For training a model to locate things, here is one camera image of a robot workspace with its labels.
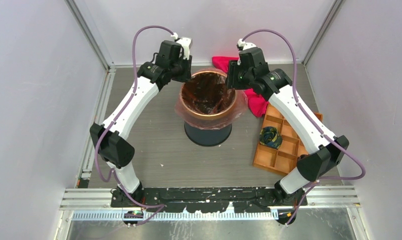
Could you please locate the red translucent trash bag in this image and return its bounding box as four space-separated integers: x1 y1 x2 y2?
174 68 248 130

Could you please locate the dark blue gold-rimmed trash bin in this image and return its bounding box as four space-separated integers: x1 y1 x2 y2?
175 68 238 147

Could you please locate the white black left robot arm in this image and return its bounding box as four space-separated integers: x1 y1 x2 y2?
89 37 192 207

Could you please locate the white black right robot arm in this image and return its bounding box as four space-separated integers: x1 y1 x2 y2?
226 43 349 205

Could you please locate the crumpled magenta cloth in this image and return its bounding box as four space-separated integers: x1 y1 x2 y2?
211 56 269 118

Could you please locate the rolled dark blue patterned tie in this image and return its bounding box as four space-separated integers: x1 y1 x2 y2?
259 126 283 150

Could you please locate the orange wooden organizer tray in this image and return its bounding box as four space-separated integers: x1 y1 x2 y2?
252 105 308 176

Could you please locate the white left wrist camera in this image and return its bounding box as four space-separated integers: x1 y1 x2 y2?
170 32 193 60

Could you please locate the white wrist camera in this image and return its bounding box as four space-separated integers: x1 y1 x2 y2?
236 38 257 51
170 32 193 60

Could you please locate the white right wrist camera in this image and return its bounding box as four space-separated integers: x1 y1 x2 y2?
236 38 257 51

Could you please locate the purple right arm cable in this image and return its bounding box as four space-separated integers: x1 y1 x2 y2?
240 28 367 227

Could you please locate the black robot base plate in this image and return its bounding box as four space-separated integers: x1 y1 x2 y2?
110 186 309 215

